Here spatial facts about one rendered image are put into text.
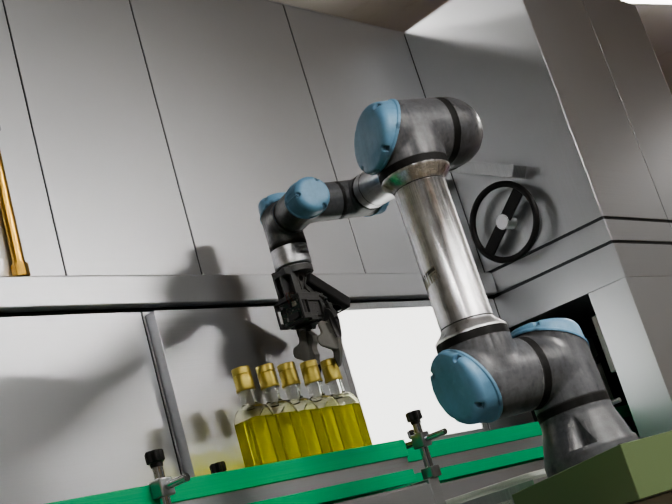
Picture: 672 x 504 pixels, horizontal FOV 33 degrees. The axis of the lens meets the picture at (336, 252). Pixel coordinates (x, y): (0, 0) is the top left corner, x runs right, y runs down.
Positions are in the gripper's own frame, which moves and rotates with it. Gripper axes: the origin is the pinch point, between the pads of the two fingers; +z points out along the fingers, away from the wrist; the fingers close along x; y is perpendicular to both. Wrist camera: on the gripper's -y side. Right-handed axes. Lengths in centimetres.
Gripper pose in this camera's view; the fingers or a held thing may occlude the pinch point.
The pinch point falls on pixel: (329, 364)
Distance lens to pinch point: 220.5
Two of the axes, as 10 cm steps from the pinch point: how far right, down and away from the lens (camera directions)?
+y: -6.5, -0.2, -7.6
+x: 7.0, -3.9, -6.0
